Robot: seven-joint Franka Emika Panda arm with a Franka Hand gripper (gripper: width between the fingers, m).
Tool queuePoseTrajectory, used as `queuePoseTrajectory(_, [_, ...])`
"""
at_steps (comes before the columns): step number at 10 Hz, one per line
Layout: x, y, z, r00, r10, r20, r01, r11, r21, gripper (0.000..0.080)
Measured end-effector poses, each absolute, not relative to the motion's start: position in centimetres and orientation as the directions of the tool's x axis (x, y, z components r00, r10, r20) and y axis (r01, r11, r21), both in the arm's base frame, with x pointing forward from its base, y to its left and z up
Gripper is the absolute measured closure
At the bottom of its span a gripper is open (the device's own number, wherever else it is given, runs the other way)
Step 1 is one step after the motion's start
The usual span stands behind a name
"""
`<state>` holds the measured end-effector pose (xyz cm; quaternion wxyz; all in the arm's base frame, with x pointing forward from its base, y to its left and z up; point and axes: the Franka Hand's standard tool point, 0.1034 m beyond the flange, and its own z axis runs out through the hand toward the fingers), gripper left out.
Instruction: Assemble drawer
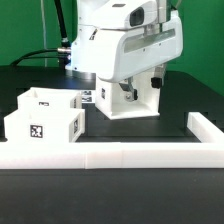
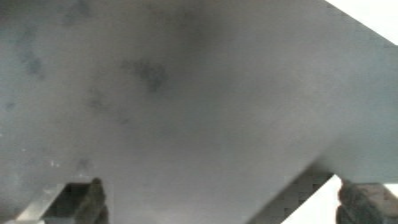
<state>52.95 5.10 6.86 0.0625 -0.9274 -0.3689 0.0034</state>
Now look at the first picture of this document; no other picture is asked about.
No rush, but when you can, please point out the white L-shaped fence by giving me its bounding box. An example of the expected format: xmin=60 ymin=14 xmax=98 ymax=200
xmin=0 ymin=112 xmax=224 ymax=169

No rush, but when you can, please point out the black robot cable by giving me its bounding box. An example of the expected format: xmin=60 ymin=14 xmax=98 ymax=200
xmin=9 ymin=0 xmax=73 ymax=67

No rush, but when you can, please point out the white front drawer box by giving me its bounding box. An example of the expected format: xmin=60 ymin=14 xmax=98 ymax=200
xmin=4 ymin=108 xmax=85 ymax=144

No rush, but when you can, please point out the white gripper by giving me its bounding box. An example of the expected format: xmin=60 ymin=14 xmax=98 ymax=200
xmin=96 ymin=17 xmax=183 ymax=101

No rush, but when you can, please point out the white drawer cabinet frame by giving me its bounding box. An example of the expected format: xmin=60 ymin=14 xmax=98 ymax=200
xmin=95 ymin=69 xmax=160 ymax=120

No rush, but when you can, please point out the white drawer box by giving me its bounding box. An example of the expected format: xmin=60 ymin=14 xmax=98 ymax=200
xmin=4 ymin=108 xmax=85 ymax=144
xmin=17 ymin=87 xmax=82 ymax=109

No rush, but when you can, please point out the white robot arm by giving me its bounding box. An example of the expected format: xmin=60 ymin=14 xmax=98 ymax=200
xmin=67 ymin=0 xmax=183 ymax=83

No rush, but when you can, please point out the paper sheet with markers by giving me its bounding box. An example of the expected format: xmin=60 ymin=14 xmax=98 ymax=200
xmin=81 ymin=90 xmax=95 ymax=104

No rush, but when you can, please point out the white rear drawer box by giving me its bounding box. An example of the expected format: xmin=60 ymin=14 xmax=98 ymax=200
xmin=17 ymin=87 xmax=82 ymax=109

